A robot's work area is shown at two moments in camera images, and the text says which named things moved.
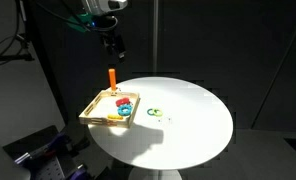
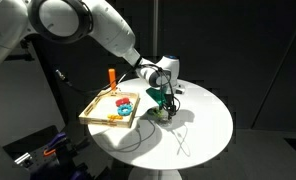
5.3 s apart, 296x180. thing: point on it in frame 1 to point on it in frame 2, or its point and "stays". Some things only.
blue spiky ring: x=128 y=107 stays
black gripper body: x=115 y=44 to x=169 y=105
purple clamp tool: x=62 y=146 to x=53 y=171
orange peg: x=113 y=81 stays
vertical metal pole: x=155 y=36 stays
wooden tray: x=111 y=107 stays
